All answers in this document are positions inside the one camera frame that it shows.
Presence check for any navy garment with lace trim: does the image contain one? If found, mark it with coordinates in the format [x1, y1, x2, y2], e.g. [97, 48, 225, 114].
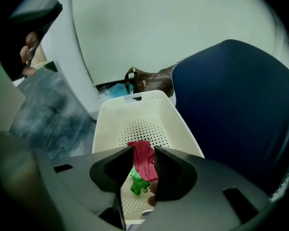
[171, 39, 289, 202]

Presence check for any white perforated plastic basket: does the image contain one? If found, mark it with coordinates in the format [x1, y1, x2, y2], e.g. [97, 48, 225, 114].
[91, 90, 206, 229]

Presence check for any person's left hand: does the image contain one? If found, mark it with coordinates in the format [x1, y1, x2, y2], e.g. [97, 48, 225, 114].
[19, 31, 38, 77]

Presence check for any teal plastic bag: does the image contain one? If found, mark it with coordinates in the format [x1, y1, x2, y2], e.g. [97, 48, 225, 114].
[97, 82, 134, 100]

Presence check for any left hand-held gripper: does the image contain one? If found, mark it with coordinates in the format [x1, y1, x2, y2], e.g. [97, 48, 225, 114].
[0, 0, 64, 80]

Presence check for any brown leather bag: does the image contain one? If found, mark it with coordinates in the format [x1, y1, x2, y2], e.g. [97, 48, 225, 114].
[124, 65, 176, 99]

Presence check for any green towel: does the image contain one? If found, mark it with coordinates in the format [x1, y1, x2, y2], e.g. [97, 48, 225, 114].
[130, 165, 152, 196]

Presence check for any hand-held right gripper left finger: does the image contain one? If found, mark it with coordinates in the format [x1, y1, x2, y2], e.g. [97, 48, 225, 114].
[89, 145, 136, 194]

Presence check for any red towel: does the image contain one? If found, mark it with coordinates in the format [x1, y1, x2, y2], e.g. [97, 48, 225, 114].
[127, 140, 159, 183]

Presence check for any person's right hand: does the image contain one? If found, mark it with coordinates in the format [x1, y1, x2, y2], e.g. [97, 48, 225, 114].
[147, 180, 160, 207]

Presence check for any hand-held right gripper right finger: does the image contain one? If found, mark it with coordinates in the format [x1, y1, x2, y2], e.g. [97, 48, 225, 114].
[153, 145, 198, 202]

